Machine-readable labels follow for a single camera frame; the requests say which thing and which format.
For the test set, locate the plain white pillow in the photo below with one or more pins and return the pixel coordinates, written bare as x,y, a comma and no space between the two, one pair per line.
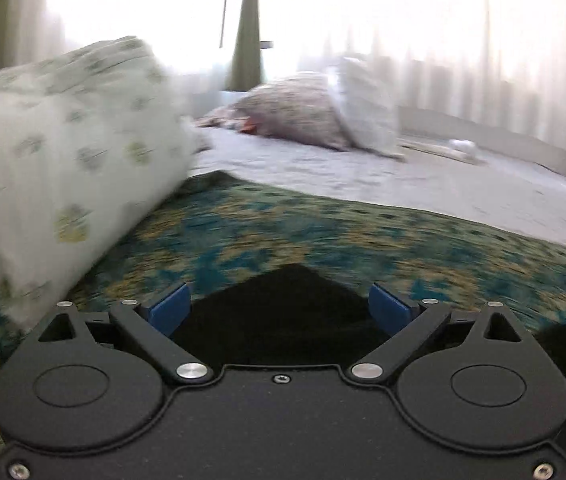
368,105

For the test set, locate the black pants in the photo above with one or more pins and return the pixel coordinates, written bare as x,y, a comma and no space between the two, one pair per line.
283,315

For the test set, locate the white pillow with green print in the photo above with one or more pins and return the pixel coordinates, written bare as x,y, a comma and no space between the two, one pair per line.
58,160

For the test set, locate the teal and yellow patterned blanket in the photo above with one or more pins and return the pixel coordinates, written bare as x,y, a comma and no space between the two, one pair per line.
263,230

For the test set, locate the light bed frame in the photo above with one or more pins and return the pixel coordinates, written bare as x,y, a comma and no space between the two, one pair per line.
513,137

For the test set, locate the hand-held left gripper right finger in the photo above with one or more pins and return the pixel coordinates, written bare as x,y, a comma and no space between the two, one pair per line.
388,310

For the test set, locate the sheer white curtain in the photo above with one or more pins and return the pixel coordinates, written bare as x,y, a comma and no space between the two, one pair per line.
413,35

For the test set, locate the floral patterned pillow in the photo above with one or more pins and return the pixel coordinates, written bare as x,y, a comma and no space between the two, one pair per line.
293,110

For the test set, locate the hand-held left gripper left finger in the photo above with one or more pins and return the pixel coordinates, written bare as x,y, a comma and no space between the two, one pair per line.
170,310

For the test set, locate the grey bed sheet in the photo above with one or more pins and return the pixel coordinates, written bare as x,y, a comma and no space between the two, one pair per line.
413,180

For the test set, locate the small white object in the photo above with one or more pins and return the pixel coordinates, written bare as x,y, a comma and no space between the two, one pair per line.
463,147

